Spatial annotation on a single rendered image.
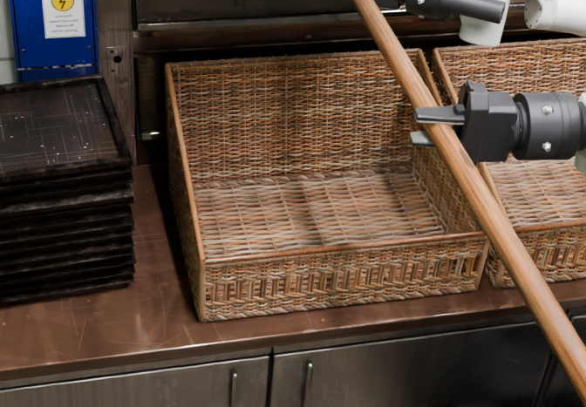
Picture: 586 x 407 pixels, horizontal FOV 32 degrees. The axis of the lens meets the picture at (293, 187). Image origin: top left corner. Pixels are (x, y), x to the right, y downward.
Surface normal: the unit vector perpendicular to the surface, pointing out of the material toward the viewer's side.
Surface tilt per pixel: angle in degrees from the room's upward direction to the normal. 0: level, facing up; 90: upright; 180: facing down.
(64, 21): 90
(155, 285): 0
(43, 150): 0
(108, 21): 90
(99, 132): 0
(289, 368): 90
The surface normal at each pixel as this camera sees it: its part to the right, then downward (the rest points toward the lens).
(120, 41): 0.23, 0.61
